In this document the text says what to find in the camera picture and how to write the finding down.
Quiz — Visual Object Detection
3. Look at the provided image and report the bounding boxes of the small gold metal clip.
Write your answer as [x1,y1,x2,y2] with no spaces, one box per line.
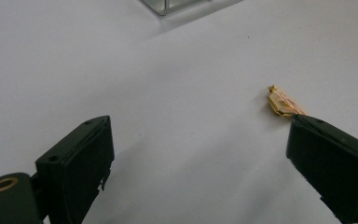
[267,84,308,119]

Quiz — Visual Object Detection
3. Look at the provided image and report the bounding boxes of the clear plastic box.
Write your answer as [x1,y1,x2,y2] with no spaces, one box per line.
[140,0,213,17]

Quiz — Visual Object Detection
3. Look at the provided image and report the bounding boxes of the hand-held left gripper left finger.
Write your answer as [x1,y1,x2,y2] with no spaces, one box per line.
[34,115,116,224]

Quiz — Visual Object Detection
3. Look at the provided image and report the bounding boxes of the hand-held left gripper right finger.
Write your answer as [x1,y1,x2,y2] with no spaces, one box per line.
[285,113,358,224]

